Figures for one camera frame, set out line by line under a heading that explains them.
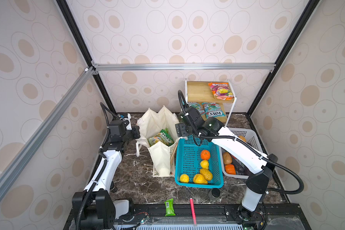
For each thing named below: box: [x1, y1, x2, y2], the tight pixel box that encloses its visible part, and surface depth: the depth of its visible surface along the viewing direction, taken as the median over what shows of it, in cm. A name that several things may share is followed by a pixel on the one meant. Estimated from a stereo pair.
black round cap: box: [211, 187, 221, 197], surface depth 73 cm
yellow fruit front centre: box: [193, 173, 208, 184], surface depth 82 cm
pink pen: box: [189, 197, 197, 225], surface depth 76 cm
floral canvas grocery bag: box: [135, 105, 181, 178], surface depth 85 cm
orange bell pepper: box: [224, 164, 236, 175], surface depth 84 cm
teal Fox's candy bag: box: [201, 102, 227, 119], surface depth 99 cm
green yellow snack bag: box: [148, 127, 175, 147], surface depth 91 cm
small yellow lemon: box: [200, 160, 209, 169], surface depth 89 cm
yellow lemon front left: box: [179, 173, 190, 184], surface depth 82 cm
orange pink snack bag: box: [207, 82, 235, 101], surface depth 84 cm
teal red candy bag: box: [187, 101, 207, 116], surface depth 101 cm
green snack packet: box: [163, 197, 176, 217], surface depth 76 cm
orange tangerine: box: [200, 149, 211, 161], surface depth 92 cm
